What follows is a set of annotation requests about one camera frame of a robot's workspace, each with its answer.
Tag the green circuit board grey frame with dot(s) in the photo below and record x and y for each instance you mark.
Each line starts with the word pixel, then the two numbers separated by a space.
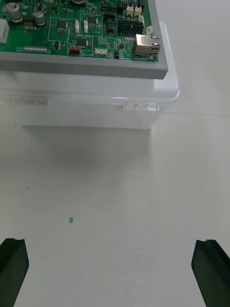
pixel 72 36

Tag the milky plastic box with lid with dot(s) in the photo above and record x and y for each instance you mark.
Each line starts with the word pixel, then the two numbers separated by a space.
pixel 95 96

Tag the small green scrap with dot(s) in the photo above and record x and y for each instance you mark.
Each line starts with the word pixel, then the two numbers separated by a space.
pixel 71 220

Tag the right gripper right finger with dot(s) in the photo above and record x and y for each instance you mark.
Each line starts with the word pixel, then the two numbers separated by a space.
pixel 213 271

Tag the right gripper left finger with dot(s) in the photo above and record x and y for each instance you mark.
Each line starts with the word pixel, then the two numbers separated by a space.
pixel 12 271

